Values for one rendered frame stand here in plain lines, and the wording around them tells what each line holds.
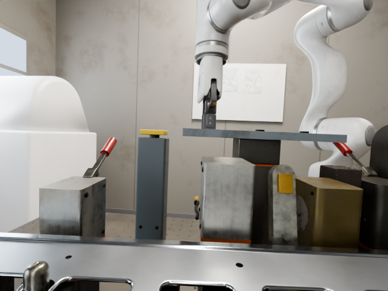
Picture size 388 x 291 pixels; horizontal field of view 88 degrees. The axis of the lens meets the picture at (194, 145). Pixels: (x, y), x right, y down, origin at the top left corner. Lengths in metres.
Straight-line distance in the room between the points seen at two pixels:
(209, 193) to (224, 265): 0.10
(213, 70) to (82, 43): 3.02
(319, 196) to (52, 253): 0.37
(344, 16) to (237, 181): 0.64
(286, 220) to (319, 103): 0.56
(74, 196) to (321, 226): 0.38
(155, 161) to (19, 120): 1.68
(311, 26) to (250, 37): 2.13
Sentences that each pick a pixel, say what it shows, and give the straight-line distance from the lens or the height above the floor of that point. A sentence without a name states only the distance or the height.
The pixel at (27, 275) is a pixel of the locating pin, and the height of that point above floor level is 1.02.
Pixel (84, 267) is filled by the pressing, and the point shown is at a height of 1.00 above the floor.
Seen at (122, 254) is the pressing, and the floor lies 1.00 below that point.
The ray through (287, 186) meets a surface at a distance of 0.35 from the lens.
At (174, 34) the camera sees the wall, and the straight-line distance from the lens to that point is 3.01.
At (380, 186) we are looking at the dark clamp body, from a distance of 0.47.
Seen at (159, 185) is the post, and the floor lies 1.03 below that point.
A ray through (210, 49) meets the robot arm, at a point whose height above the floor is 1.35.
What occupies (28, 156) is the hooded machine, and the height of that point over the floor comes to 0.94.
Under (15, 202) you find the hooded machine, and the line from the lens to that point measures 2.09.
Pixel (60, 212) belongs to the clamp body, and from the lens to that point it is 0.39.
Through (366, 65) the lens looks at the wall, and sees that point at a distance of 3.37.
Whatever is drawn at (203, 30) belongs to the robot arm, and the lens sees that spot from 0.54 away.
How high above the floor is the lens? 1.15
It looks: 3 degrees down
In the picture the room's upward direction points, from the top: 2 degrees clockwise
